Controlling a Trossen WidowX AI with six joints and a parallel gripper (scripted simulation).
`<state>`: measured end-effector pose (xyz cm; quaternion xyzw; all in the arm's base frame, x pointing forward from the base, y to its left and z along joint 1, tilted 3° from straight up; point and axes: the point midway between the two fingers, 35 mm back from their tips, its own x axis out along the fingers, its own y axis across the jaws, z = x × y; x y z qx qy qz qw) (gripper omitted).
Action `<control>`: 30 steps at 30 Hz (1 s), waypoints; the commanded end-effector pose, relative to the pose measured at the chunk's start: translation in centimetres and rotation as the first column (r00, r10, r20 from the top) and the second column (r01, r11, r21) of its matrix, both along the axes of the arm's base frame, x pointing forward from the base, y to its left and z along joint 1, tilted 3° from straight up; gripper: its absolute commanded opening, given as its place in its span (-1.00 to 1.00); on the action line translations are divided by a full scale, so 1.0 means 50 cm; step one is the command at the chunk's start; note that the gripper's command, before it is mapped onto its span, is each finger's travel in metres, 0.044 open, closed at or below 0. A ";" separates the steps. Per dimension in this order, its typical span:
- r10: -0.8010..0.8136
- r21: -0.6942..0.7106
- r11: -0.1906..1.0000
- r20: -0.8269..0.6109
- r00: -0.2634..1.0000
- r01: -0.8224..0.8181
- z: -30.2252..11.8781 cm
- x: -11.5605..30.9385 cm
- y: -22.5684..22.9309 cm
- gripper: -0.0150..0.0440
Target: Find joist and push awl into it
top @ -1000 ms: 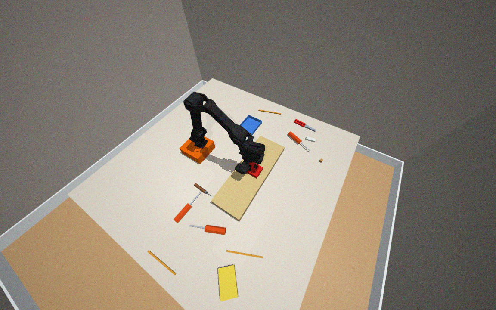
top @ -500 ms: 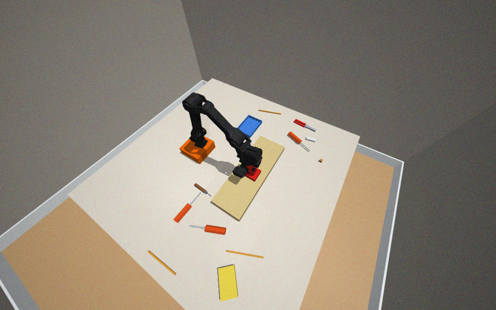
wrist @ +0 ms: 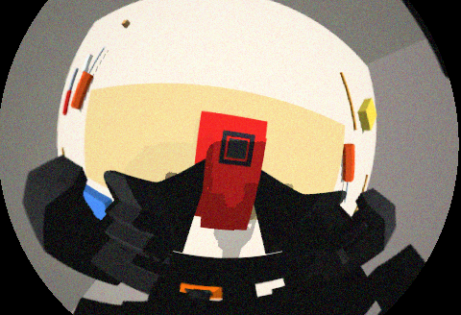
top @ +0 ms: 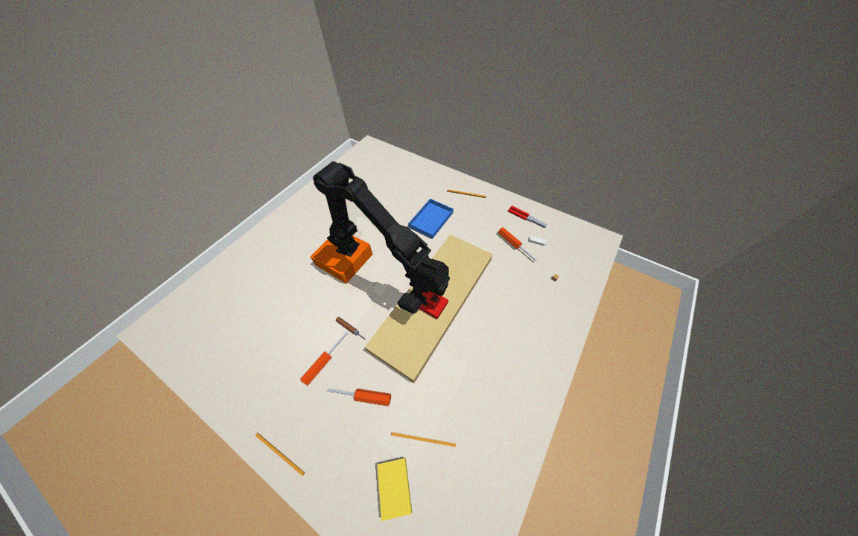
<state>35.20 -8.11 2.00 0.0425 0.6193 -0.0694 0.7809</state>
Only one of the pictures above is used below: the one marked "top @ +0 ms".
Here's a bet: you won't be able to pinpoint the blue shallow tray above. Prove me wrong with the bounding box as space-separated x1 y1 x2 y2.
408 199 454 239

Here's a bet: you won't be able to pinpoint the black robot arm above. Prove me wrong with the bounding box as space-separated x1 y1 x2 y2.
313 162 450 296

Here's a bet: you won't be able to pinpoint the brown-handled awl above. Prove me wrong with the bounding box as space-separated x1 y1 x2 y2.
336 317 366 339

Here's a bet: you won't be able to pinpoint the orange-handled awl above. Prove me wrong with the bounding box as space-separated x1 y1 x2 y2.
300 332 348 385
327 389 391 406
498 227 537 261

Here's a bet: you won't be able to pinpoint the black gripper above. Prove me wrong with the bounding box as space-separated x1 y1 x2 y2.
398 273 428 313

